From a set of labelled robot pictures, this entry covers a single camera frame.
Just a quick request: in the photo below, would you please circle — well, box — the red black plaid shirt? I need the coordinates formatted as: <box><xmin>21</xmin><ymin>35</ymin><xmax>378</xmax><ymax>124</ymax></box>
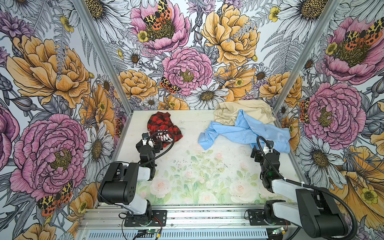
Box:
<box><xmin>147</xmin><ymin>112</ymin><xmax>183</xmax><ymax>147</ymax></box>

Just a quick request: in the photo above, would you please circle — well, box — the light blue cloth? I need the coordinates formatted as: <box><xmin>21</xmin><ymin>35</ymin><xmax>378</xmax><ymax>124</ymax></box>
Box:
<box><xmin>198</xmin><ymin>110</ymin><xmax>291</xmax><ymax>154</ymax></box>

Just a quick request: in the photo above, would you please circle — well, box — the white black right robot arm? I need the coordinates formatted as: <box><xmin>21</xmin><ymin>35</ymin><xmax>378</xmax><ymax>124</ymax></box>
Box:
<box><xmin>245</xmin><ymin>147</ymin><xmax>359</xmax><ymax>240</ymax></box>

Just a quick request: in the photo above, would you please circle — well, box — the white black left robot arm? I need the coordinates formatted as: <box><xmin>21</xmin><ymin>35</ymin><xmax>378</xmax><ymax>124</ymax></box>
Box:
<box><xmin>98</xmin><ymin>140</ymin><xmax>163</xmax><ymax>226</ymax></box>

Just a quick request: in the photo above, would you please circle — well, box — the beige cloth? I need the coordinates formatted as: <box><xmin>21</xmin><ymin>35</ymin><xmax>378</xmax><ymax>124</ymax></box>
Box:
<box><xmin>214</xmin><ymin>100</ymin><xmax>276</xmax><ymax>126</ymax></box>

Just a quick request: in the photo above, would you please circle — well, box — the black corrugated right cable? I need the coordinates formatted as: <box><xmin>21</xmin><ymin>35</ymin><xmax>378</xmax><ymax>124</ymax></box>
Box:
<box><xmin>256</xmin><ymin>135</ymin><xmax>358</xmax><ymax>240</ymax></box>

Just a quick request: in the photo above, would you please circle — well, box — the black corrugated cable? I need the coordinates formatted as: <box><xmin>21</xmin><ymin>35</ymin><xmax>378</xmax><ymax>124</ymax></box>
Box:
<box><xmin>256</xmin><ymin>135</ymin><xmax>358</xmax><ymax>240</ymax></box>
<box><xmin>139</xmin><ymin>130</ymin><xmax>176</xmax><ymax>166</ymax></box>

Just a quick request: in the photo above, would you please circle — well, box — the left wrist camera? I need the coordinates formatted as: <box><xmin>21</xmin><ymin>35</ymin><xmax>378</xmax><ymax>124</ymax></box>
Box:
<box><xmin>142</xmin><ymin>133</ymin><xmax>150</xmax><ymax>145</ymax></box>

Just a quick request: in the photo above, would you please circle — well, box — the black corrugated left cable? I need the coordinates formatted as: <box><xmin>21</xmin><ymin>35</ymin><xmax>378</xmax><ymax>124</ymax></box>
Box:
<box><xmin>139</xmin><ymin>130</ymin><xmax>176</xmax><ymax>166</ymax></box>

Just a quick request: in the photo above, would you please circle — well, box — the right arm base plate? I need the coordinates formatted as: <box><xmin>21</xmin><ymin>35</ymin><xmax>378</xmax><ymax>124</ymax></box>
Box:
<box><xmin>244</xmin><ymin>209</ymin><xmax>291</xmax><ymax>226</ymax></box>

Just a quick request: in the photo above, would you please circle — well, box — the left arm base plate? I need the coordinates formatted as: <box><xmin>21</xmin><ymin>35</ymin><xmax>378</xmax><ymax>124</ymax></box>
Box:
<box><xmin>124</xmin><ymin>210</ymin><xmax>168</xmax><ymax>227</ymax></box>

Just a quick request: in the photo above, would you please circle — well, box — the aluminium front rail frame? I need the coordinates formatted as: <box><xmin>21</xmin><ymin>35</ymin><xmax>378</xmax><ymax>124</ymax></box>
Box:
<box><xmin>74</xmin><ymin>203</ymin><xmax>337</xmax><ymax>240</ymax></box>

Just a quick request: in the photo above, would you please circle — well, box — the aluminium corner post right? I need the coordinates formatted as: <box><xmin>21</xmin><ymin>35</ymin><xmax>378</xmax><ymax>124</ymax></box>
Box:
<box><xmin>273</xmin><ymin>0</ymin><xmax>341</xmax><ymax>113</ymax></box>

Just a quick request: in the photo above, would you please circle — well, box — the aluminium corner post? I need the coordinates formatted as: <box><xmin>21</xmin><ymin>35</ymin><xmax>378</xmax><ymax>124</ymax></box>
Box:
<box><xmin>74</xmin><ymin>1</ymin><xmax>133</xmax><ymax>117</ymax></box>
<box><xmin>273</xmin><ymin>0</ymin><xmax>341</xmax><ymax>113</ymax></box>

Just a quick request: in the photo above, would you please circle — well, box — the aluminium corner post left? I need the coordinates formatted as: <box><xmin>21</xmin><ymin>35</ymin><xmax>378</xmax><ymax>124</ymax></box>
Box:
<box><xmin>74</xmin><ymin>1</ymin><xmax>133</xmax><ymax>117</ymax></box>

